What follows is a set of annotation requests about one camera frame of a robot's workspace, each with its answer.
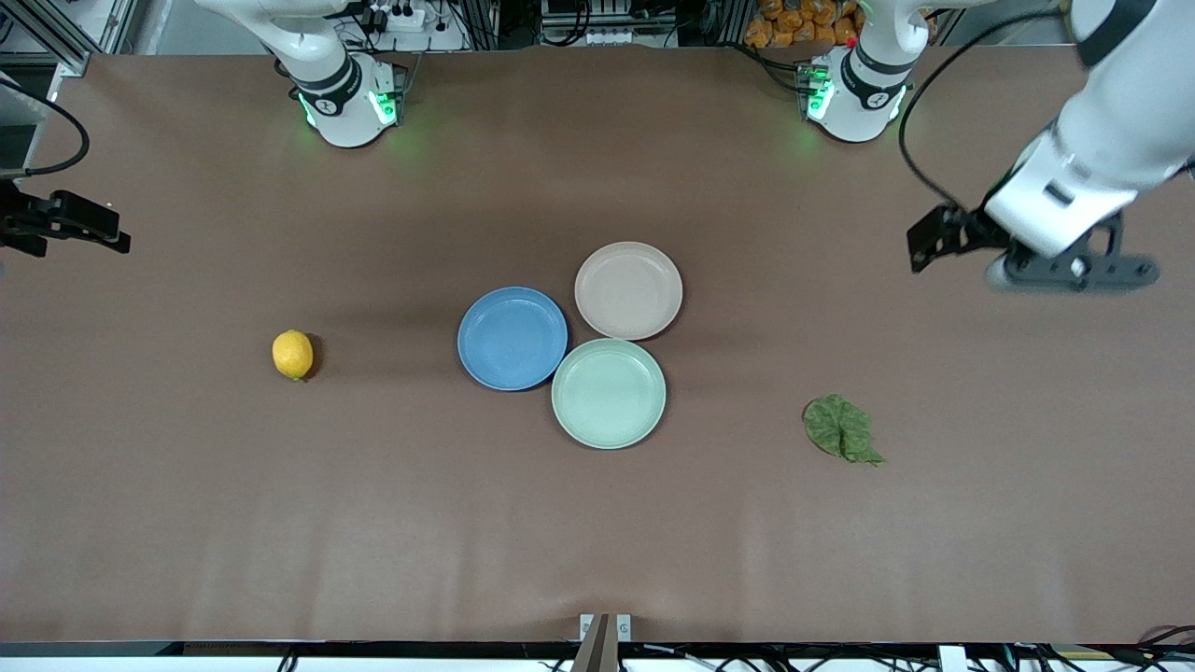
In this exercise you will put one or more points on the yellow lemon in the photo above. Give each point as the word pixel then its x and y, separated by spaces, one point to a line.
pixel 292 355

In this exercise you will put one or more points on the white power strip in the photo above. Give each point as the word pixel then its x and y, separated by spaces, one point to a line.
pixel 401 17

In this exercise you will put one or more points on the green lettuce leaf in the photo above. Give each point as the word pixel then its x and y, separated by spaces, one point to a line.
pixel 836 425

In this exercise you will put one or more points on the metal table edge bracket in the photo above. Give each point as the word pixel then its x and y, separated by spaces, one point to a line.
pixel 602 639

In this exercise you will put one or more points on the blue plate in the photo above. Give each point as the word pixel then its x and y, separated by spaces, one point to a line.
pixel 512 338

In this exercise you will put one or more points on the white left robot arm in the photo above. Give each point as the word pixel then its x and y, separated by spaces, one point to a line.
pixel 1111 112

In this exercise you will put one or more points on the mint green plate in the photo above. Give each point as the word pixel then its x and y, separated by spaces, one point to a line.
pixel 608 393

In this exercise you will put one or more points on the aluminium frame profile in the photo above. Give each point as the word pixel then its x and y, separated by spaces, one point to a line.
pixel 56 37

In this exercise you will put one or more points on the beige plate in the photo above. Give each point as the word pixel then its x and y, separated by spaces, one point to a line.
pixel 627 290

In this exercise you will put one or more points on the pile of orange fruit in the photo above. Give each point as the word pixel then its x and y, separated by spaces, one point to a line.
pixel 803 23

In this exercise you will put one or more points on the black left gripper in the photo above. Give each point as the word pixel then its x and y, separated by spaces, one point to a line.
pixel 967 230

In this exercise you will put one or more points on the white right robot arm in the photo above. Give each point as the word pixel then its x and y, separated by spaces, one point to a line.
pixel 341 112

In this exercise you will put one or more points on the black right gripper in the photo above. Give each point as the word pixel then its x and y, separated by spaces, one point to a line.
pixel 28 222

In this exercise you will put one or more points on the grey electronics unit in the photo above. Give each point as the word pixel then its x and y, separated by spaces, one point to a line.
pixel 593 23

